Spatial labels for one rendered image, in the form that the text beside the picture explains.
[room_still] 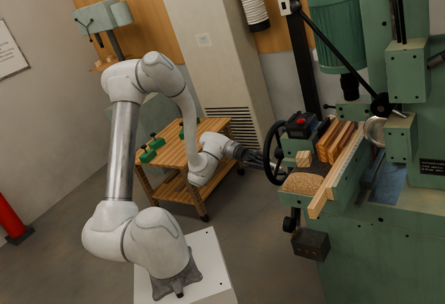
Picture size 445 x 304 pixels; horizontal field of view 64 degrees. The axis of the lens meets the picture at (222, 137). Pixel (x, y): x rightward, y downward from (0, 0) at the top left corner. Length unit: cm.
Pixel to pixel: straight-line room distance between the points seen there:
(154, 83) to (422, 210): 99
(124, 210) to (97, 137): 283
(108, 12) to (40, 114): 125
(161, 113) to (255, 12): 133
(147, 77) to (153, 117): 195
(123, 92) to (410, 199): 106
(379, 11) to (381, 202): 59
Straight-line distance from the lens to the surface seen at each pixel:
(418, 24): 107
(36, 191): 384
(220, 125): 269
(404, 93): 105
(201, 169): 168
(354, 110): 130
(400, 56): 101
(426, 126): 119
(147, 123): 326
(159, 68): 133
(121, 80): 142
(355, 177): 126
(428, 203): 127
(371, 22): 113
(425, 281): 147
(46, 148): 384
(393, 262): 144
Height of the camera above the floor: 163
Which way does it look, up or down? 26 degrees down
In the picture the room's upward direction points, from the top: 19 degrees counter-clockwise
